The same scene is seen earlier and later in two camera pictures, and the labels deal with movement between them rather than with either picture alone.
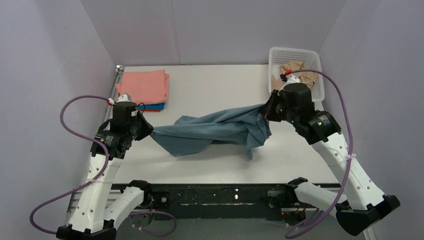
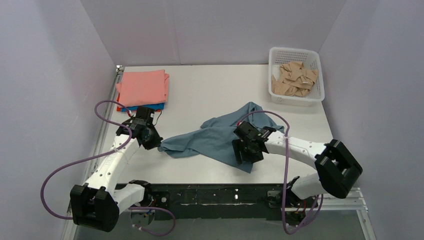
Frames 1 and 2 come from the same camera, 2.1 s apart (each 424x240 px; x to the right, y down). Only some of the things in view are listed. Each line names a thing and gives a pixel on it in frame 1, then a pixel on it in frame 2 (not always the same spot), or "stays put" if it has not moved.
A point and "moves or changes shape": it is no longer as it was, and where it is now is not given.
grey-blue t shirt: (244, 125) moves or changes shape
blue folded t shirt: (153, 106) stays put
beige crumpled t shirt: (308, 77) stays put
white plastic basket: (277, 55) stays put
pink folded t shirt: (145, 87) stays put
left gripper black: (143, 125) -> (151, 139)
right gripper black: (269, 110) -> (242, 144)
